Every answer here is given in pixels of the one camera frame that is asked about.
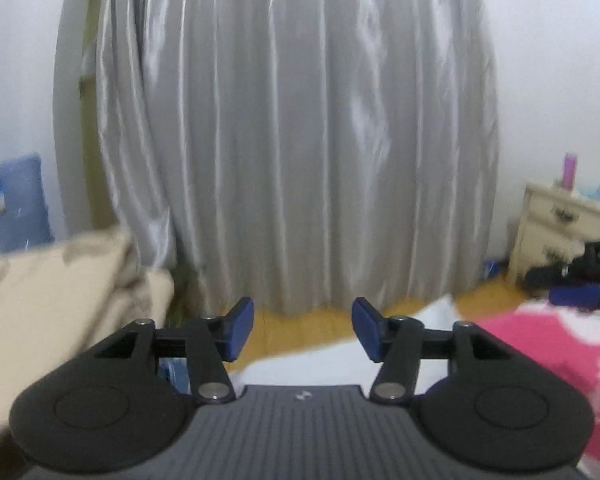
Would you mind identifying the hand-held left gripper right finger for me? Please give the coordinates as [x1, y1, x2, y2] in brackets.
[351, 297, 515, 404]

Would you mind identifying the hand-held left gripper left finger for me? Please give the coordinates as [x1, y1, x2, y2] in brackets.
[92, 296, 256, 406]

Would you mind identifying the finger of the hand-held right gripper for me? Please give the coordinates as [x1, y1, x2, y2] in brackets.
[549, 283, 600, 312]
[524, 264, 587, 291]

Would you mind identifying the white garment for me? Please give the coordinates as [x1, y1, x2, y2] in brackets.
[227, 294, 461, 392]

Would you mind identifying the cream nightstand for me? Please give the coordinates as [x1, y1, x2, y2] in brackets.
[505, 181, 600, 288]

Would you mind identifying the pink printed blanket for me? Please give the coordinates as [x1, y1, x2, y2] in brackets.
[472, 302, 600, 480]

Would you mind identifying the light blue ornament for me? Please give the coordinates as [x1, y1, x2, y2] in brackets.
[579, 162, 600, 208]

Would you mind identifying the blue grey cloth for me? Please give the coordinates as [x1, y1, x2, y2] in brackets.
[156, 357, 190, 395]

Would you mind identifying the purple bottle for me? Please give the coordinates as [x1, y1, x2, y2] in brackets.
[560, 151, 580, 190]

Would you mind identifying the beige printed cloth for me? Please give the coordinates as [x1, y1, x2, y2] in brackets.
[0, 227, 176, 441]

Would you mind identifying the grey curtain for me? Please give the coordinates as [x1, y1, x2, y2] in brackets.
[55, 0, 501, 317]

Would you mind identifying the blue water jug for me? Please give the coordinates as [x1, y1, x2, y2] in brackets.
[0, 154, 56, 255]

